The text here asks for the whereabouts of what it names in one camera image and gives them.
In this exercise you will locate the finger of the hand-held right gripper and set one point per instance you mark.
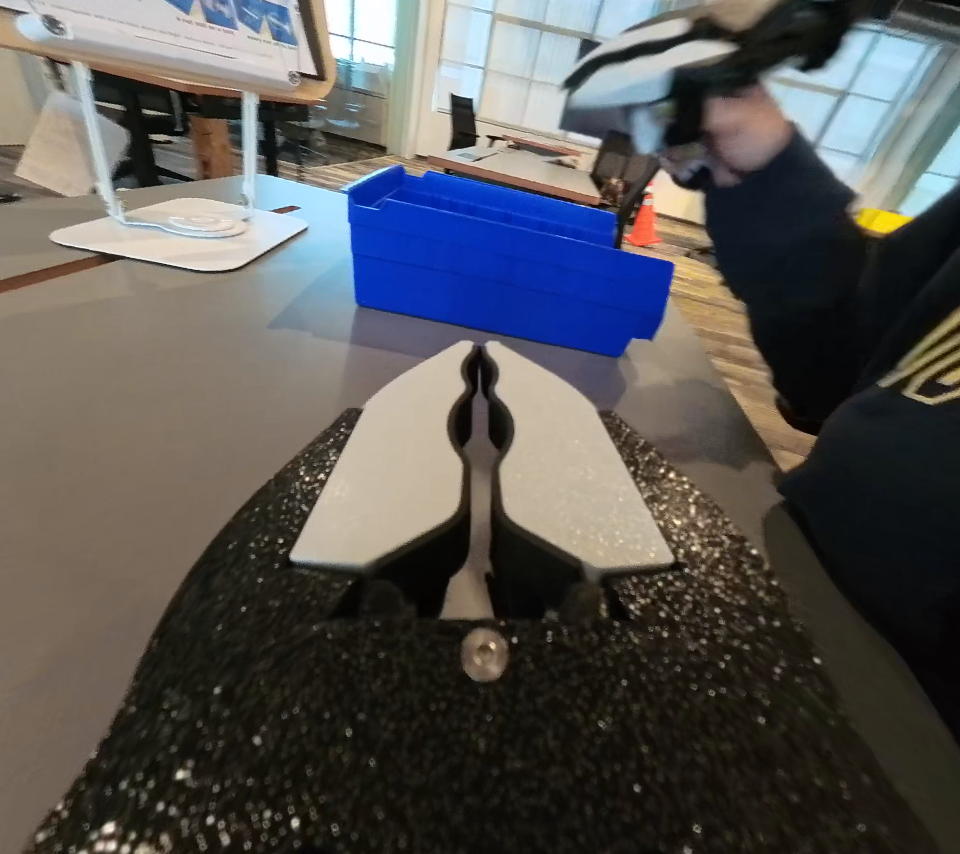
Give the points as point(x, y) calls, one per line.
point(675, 25)
point(630, 81)

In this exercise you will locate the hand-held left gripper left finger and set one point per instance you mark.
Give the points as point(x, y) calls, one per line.
point(382, 486)

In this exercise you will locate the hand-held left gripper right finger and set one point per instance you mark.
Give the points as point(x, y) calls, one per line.
point(585, 486)

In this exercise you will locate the blue plastic bin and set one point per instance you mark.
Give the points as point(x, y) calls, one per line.
point(487, 284)

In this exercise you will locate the person's right hand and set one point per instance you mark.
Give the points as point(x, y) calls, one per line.
point(742, 133)

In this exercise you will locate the grey desk wooden edge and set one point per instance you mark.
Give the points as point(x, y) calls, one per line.
point(525, 175)

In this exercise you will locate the orange traffic cone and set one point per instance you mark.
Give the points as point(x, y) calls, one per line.
point(643, 227)

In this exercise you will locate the yellow bin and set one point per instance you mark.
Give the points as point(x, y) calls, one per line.
point(885, 220)

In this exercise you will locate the white poster stand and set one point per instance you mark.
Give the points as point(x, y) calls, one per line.
point(187, 250)

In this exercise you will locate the person's dark printed sweatshirt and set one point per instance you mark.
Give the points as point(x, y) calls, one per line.
point(900, 494)

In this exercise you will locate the white paper sheet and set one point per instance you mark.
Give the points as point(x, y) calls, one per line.
point(67, 148)

